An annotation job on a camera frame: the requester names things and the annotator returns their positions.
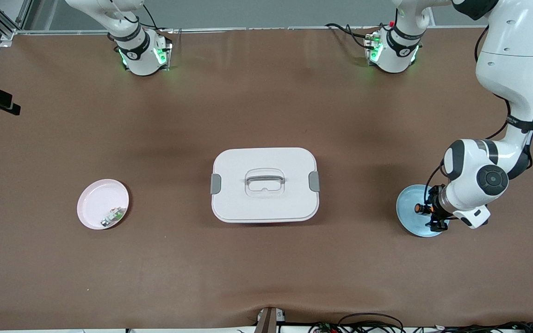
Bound white lidded storage box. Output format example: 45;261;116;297
210;147;321;224

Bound black cable bundle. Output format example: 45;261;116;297
433;321;533;333

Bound black left arm base cables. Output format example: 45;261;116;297
324;22;380;50

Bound pink round plate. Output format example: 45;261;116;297
77;179;130;230

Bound brown table mat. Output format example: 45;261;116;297
0;27;533;330

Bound aluminium frame strut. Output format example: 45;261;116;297
0;0;33;47

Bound black looped cable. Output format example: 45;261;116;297
337;313;405;333

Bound brown camera mount bracket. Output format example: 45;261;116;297
254;306;286;333

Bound coloured wire cluster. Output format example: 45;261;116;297
308;322;341;333

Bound light blue round plate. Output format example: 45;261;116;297
396;184;447;238

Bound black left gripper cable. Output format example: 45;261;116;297
424;25;512;204

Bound black right arm base cable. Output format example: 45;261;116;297
142;4;174;34

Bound green push-button switch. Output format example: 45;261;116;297
100;207;126;228

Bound aluminium table edge rail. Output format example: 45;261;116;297
14;25;484;35

